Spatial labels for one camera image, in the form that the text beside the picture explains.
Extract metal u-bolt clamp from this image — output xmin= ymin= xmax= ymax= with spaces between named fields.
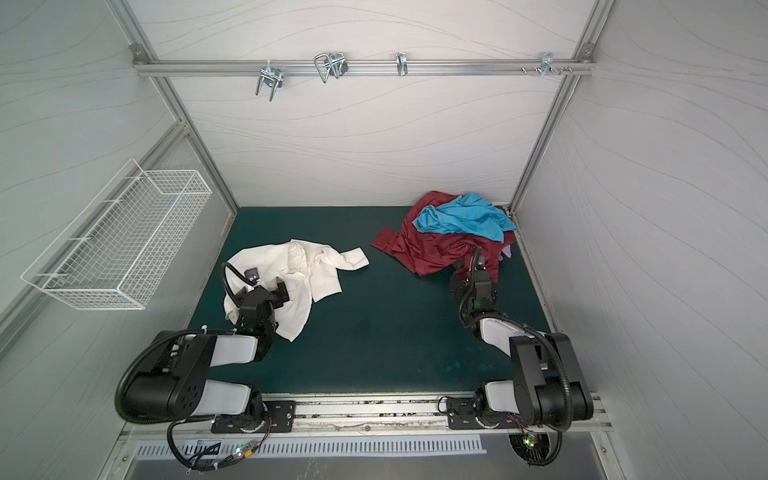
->
xmin=255 ymin=62 xmax=284 ymax=102
xmin=313 ymin=52 xmax=349 ymax=83
xmin=395 ymin=52 xmax=408 ymax=77

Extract white ventilation grille strip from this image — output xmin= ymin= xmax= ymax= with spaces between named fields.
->
xmin=134 ymin=434 xmax=487 ymax=461

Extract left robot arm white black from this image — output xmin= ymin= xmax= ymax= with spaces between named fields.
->
xmin=114 ymin=262 xmax=296 ymax=473

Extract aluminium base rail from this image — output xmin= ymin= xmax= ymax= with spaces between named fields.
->
xmin=118 ymin=392 xmax=614 ymax=440

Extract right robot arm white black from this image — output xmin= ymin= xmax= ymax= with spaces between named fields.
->
xmin=436 ymin=248 xmax=594 ymax=467

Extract turquoise blue cloth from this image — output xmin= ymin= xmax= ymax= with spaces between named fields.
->
xmin=412 ymin=193 xmax=517 ymax=242

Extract white wire basket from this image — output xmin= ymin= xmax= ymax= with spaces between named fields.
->
xmin=21 ymin=159 xmax=212 ymax=311

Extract aluminium top crossbar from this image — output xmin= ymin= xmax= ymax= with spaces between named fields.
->
xmin=134 ymin=57 xmax=597 ymax=78

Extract white shirt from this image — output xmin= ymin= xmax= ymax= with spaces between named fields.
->
xmin=226 ymin=239 xmax=369 ymax=341

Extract maroon satin shirt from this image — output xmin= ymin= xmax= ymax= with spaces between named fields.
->
xmin=372 ymin=191 xmax=516 ymax=282

